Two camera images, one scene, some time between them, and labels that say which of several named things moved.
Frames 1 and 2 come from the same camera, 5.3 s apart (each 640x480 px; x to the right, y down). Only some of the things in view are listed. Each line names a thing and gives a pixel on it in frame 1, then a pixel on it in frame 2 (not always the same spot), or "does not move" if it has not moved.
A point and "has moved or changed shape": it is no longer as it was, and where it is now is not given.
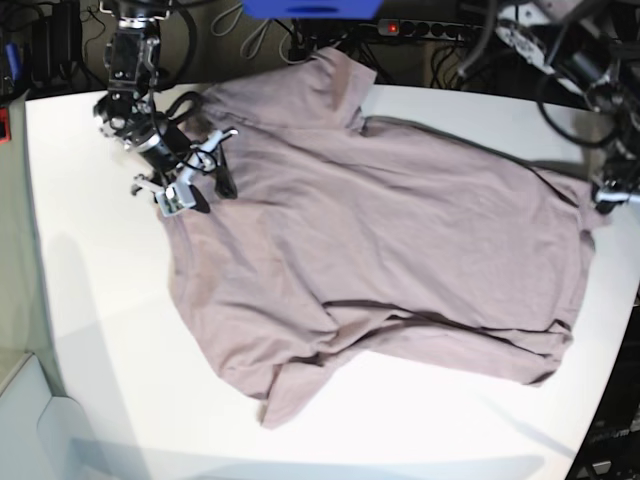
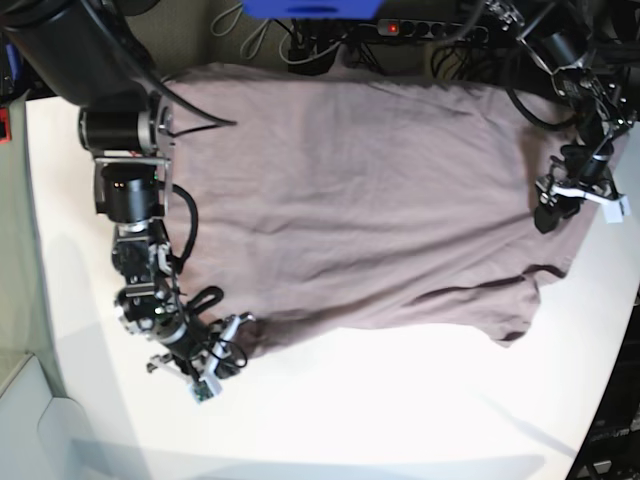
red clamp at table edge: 5,134 does not move
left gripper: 175,160 to 203,352
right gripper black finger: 606,206 to 566,207
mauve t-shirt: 369,237 has moved or changed shape
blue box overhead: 312,10 does not move
